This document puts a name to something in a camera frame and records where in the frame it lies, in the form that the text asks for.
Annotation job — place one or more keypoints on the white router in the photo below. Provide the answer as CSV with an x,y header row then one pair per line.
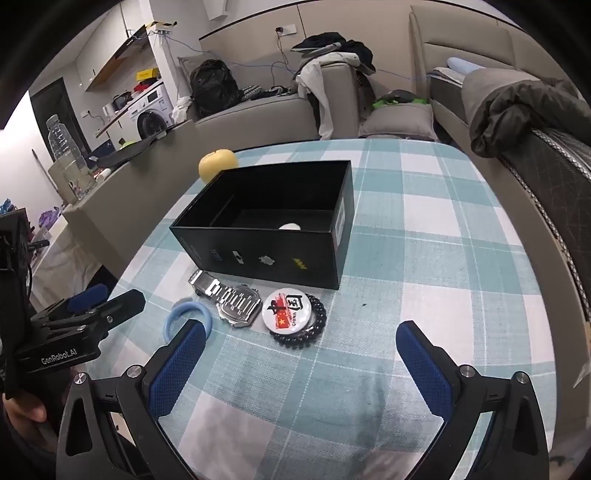
x,y
166,26

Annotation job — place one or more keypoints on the grey blanket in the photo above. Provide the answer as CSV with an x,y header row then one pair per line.
x,y
480,87

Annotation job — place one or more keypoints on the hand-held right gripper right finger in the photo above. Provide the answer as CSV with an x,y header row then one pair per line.
x,y
427,369

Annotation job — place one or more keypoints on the yellow apple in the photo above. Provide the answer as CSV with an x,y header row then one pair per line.
x,y
214,166

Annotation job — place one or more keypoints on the clear plastic container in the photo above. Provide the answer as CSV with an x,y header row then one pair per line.
x,y
69,182

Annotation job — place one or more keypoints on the silver metal wristwatch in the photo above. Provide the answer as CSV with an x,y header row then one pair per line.
x,y
238,302

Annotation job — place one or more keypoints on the yellow box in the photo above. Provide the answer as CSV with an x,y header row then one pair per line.
x,y
147,74

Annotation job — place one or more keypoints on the clear plastic water bottle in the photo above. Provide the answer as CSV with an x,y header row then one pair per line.
x,y
62,138

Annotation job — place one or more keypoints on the person's left hand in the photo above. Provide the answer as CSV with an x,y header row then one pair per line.
x,y
25,408

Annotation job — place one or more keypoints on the green and black item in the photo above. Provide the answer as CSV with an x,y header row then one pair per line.
x,y
381,102

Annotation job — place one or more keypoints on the white crumpled cloth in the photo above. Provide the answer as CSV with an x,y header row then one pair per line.
x,y
182,110

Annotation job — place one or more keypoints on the dark quilted mattress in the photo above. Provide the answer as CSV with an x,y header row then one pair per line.
x,y
554,194

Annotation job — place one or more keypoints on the teal checkered tablecloth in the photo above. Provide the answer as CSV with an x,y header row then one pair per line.
x,y
415,258

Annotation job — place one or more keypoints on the black cardboard box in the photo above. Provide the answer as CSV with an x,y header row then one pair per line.
x,y
277,258

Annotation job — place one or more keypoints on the white washing machine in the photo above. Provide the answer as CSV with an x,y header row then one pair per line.
x,y
154,108

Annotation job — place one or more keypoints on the white wall socket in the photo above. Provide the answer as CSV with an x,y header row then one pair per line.
x,y
286,30

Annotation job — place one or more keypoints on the dark olive jacket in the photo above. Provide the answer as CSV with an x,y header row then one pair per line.
x,y
521,110

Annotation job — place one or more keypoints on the white garment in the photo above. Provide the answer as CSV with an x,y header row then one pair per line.
x,y
323,101

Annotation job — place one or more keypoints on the grey cushion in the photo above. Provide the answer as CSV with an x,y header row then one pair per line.
x,y
397,122

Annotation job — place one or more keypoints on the small white round object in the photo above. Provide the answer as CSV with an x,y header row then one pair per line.
x,y
290,226

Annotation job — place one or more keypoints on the red item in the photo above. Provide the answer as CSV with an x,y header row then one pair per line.
x,y
144,85

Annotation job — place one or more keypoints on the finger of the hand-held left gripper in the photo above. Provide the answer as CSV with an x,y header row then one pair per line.
x,y
122,307
87,297

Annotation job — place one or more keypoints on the round printed badge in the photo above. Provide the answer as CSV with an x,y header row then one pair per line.
x,y
288,309

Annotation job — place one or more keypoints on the pile of clothes on sofa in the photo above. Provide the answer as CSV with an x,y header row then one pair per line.
x,y
341,48

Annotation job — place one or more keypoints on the black backpack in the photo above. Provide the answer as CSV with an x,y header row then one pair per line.
x,y
214,87

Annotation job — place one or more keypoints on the light blue pillow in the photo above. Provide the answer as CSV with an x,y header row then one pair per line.
x,y
464,63

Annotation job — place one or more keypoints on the grey sofa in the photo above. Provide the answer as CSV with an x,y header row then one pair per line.
x,y
258,110

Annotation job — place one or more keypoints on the grey upholstered bed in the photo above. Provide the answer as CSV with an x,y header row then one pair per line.
x,y
461,37

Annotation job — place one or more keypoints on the grey furniture block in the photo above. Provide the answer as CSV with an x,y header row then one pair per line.
x,y
129,203

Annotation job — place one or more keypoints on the dark door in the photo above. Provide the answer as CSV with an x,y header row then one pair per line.
x,y
53,115

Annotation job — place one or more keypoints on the black curved pad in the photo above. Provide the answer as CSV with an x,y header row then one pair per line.
x,y
122,154

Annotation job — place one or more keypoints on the striped small item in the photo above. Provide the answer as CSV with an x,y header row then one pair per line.
x,y
252,92

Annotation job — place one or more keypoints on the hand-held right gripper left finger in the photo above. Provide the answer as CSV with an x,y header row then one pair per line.
x,y
178,364

